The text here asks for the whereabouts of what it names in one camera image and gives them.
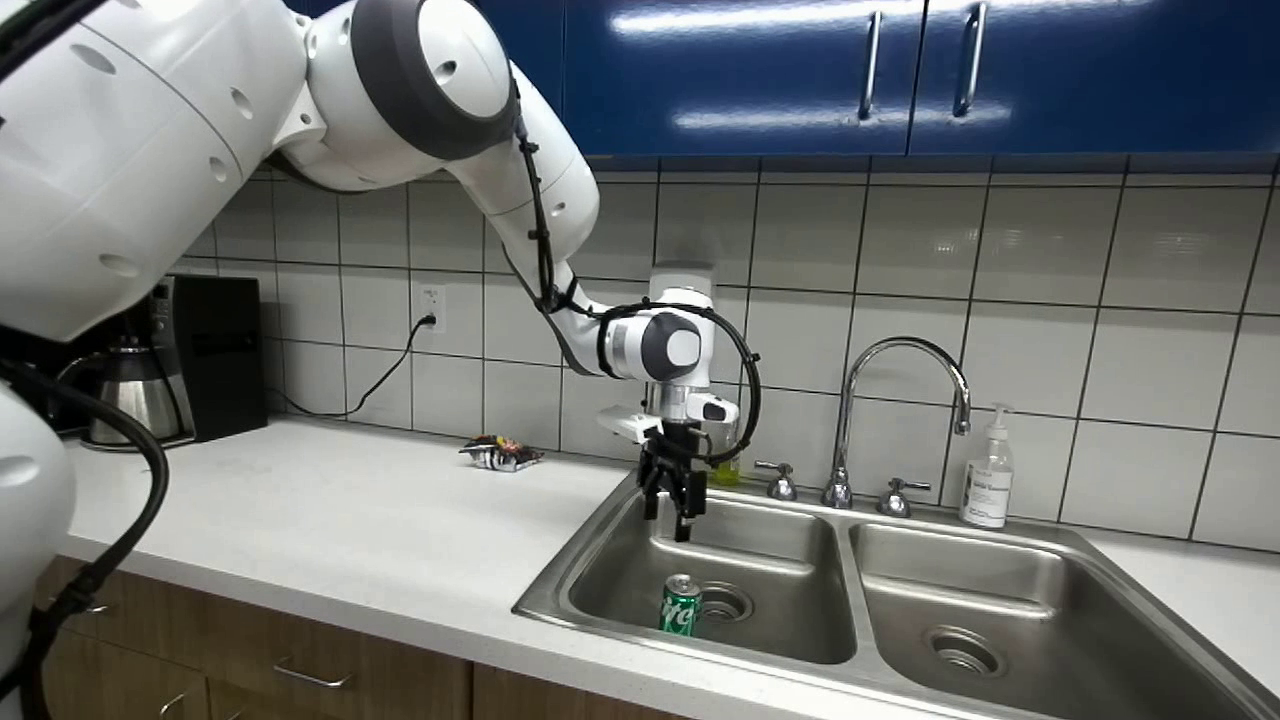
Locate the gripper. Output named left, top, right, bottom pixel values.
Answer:
left=638, top=422, right=710, bottom=544

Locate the steel sink basin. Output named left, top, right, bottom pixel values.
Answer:
left=512, top=474, right=859, bottom=669
left=838, top=505, right=1280, bottom=720

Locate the green soda can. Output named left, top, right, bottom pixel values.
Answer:
left=658, top=573, right=704, bottom=638

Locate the green dish soap bottle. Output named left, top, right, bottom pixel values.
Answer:
left=708, top=420, right=744, bottom=488

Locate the chrome tap lever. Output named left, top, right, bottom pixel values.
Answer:
left=754, top=459, right=800, bottom=502
left=877, top=477, right=933, bottom=519

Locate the crumpled snack packet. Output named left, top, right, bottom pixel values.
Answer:
left=459, top=435, right=545, bottom=473

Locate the chrome gooseneck tap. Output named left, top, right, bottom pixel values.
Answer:
left=821, top=336, right=974, bottom=510

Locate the wooden cabinet door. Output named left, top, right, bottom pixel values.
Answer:
left=471, top=664, right=696, bottom=720
left=38, top=625, right=213, bottom=720

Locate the clear soap pump bottle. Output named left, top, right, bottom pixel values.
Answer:
left=958, top=403, right=1016, bottom=530

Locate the wooden drawer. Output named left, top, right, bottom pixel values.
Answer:
left=196, top=585, right=474, bottom=720

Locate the black coffee maker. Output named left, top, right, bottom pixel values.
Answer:
left=40, top=274, right=270, bottom=453

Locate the steel coffee carafe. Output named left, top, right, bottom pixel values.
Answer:
left=58, top=338, right=189, bottom=448

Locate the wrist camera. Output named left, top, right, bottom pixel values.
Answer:
left=597, top=407, right=664, bottom=445

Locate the black cable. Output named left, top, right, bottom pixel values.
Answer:
left=267, top=316, right=439, bottom=420

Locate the silver drawer handle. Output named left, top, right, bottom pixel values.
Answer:
left=271, top=661, right=355, bottom=690

